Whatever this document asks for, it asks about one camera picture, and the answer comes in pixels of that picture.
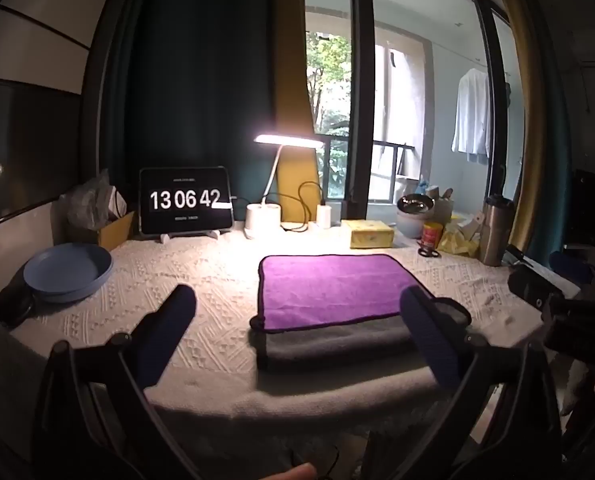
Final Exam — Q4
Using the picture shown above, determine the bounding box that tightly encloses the person's left hand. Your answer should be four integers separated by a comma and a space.
257, 462, 318, 480

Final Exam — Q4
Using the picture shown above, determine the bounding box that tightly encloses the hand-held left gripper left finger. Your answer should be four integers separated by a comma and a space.
32, 284, 198, 480

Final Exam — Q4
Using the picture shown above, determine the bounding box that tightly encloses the balcony railing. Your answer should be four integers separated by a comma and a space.
321, 135, 414, 183

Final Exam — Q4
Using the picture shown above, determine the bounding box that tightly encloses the black cable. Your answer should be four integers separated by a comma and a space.
264, 181, 324, 233

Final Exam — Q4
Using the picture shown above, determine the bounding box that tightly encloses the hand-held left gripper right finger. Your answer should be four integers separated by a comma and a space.
367, 286, 563, 480

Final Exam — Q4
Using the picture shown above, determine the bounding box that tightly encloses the yellow tissue box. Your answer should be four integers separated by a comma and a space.
341, 219, 395, 249

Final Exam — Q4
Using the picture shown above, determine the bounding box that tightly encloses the black round object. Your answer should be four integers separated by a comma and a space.
0, 285, 37, 330

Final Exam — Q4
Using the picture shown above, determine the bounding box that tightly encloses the dark green curtain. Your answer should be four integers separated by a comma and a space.
97, 0, 278, 228

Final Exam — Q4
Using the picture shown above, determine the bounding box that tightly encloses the black door frame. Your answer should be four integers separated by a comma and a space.
348, 0, 377, 205

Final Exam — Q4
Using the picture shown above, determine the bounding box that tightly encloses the white desk lamp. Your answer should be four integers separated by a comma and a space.
244, 133, 325, 240

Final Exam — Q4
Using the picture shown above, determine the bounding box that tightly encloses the metal bowl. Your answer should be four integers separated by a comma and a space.
396, 193, 437, 216

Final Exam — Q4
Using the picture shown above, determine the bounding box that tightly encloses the tablet with clock display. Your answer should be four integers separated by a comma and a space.
138, 166, 234, 235

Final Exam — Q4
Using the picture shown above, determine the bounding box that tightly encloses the grey plastic bag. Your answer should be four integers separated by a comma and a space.
60, 170, 128, 232

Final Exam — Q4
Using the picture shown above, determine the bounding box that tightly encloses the steel tumbler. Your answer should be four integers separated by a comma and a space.
479, 195, 515, 267

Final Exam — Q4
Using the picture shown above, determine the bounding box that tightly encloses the blue plate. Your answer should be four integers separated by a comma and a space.
23, 243, 114, 304

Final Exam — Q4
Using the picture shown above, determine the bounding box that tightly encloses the white hanging shirt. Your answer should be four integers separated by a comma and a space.
451, 67, 492, 157

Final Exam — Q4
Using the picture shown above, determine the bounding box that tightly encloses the cardboard box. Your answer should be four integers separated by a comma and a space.
98, 210, 139, 251

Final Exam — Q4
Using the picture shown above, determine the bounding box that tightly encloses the yellow plastic bag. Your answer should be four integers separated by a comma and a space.
436, 216, 481, 257

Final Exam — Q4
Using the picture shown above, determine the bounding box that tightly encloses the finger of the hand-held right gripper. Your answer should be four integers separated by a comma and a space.
550, 251, 595, 287
508, 264, 565, 312

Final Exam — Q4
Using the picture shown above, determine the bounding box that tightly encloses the yellow curtain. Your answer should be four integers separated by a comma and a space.
271, 0, 324, 224

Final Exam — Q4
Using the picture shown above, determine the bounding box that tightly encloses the grey towel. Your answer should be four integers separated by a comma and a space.
250, 310, 423, 372

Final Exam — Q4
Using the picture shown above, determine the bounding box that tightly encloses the white tablet stand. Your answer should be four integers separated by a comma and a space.
158, 228, 223, 245

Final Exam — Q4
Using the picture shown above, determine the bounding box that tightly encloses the white textured tablecloth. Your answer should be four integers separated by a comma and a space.
0, 229, 583, 436

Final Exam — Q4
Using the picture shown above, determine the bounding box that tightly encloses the purple towel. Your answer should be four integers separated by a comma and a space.
258, 254, 431, 333

